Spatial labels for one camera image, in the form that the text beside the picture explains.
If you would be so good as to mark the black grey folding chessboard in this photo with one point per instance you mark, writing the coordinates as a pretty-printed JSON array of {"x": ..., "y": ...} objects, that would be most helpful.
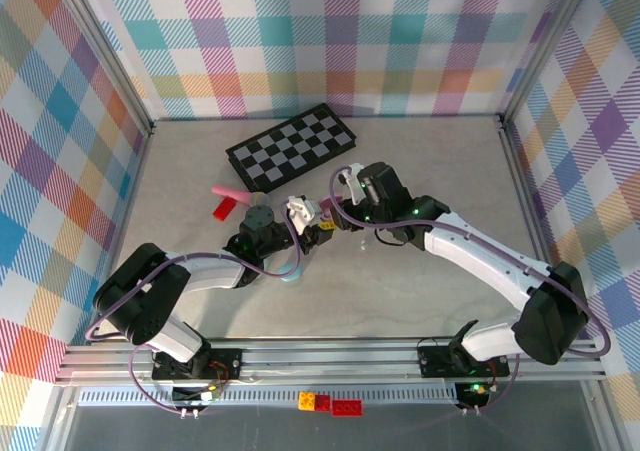
[{"x": 292, "y": 146}]

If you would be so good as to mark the pink toy microphone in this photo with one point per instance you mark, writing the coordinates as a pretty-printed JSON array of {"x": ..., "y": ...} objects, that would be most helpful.
[{"x": 235, "y": 195}]

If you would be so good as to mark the long red building brick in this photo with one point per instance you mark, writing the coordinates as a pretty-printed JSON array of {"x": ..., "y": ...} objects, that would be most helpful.
[{"x": 347, "y": 408}]

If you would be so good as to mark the aluminium frame side rail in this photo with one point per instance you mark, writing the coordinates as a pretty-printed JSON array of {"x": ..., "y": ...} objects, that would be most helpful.
[
  {"x": 527, "y": 191},
  {"x": 126, "y": 221}
]

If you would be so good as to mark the red plastic building brick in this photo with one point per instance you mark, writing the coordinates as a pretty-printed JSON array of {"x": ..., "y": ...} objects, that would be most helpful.
[{"x": 223, "y": 209}]

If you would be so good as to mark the yellow building brick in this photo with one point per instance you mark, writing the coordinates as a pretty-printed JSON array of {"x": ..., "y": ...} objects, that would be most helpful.
[{"x": 306, "y": 401}]

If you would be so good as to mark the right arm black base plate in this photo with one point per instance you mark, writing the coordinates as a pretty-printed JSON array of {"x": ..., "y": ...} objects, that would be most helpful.
[{"x": 435, "y": 361}]

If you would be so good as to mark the aluminium mounting rail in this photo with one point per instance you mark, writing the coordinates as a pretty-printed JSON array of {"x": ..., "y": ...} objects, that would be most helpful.
[{"x": 325, "y": 358}]

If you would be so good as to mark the dark red building brick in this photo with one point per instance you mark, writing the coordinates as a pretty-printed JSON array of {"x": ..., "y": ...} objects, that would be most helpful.
[{"x": 323, "y": 403}]

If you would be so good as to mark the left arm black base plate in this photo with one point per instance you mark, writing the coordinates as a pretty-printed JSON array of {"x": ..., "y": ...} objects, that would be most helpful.
[{"x": 225, "y": 358}]

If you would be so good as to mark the aluminium frame corner post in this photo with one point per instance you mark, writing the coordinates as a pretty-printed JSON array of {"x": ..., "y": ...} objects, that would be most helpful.
[
  {"x": 113, "y": 51},
  {"x": 545, "y": 46}
]

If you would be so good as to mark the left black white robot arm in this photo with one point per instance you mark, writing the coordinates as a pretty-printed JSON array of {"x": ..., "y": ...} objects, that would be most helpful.
[{"x": 215, "y": 271}]

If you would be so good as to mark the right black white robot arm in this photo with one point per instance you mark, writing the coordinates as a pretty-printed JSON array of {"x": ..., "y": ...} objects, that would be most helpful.
[{"x": 475, "y": 256}]

